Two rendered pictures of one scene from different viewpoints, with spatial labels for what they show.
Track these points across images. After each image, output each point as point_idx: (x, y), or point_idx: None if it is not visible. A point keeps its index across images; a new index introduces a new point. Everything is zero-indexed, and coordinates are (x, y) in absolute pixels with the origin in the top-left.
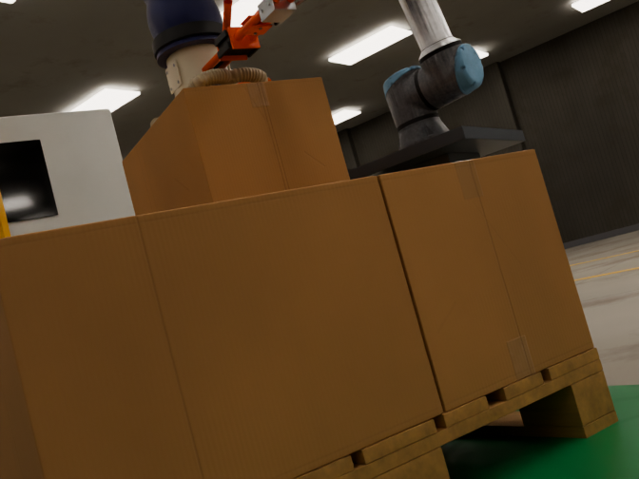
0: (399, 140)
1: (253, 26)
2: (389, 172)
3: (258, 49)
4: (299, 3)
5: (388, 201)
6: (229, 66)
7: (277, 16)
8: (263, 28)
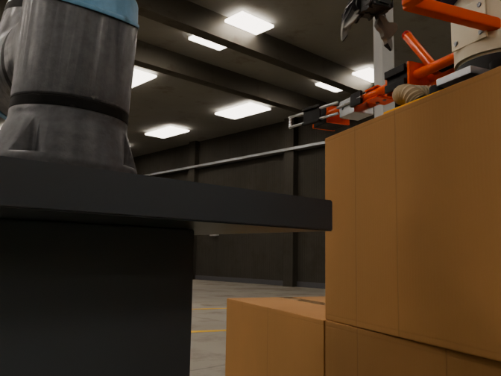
0: (129, 145)
1: (382, 104)
2: (194, 230)
3: (389, 91)
4: (335, 115)
5: None
6: (451, 28)
7: (358, 116)
8: (374, 101)
